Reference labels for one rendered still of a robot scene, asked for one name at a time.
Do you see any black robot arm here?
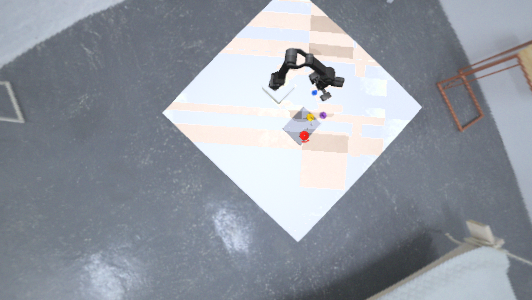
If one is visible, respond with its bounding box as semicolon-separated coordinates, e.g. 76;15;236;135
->
268;47;345;91

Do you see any red gear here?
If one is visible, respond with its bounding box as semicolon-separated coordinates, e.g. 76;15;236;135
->
299;131;309;140

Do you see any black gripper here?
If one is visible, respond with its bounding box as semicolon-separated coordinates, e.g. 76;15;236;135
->
308;71;332;102

